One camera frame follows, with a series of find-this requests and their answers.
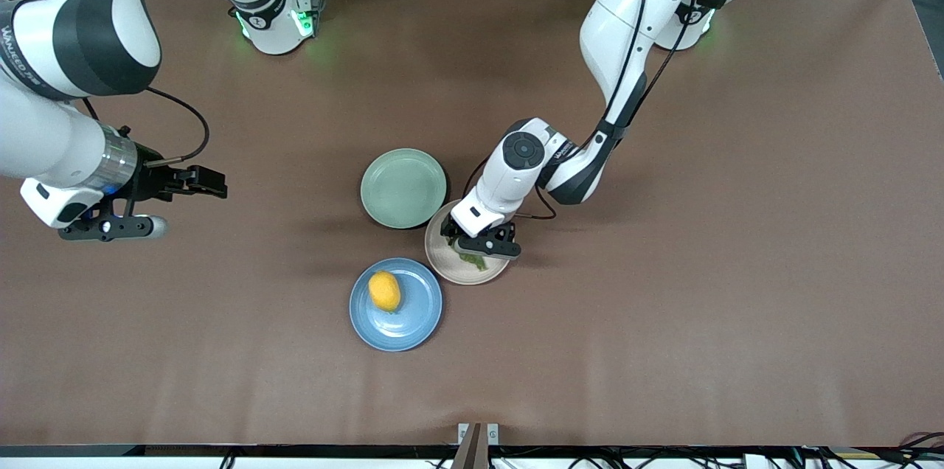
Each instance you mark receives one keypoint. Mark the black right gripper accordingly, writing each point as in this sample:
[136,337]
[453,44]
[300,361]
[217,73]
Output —
[153,181]

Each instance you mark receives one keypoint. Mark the green lettuce leaf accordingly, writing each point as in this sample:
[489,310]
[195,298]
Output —
[473,261]

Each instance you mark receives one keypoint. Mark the yellow lemon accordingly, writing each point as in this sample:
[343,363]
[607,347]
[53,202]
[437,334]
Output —
[384,291]

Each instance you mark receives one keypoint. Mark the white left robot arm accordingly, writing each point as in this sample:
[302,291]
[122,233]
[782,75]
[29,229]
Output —
[634,19]

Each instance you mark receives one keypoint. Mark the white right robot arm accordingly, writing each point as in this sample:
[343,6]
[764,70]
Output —
[37,137]

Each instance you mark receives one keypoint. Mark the beige round plate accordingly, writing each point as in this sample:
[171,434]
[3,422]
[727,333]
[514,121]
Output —
[457,271]

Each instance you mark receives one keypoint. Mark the pale green round plate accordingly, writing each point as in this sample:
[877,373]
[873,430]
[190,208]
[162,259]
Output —
[402,189]

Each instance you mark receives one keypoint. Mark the blue round plate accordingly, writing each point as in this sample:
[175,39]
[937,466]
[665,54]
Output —
[413,321]

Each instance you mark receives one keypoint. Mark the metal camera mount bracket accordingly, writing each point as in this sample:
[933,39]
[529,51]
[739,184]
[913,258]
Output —
[478,447]

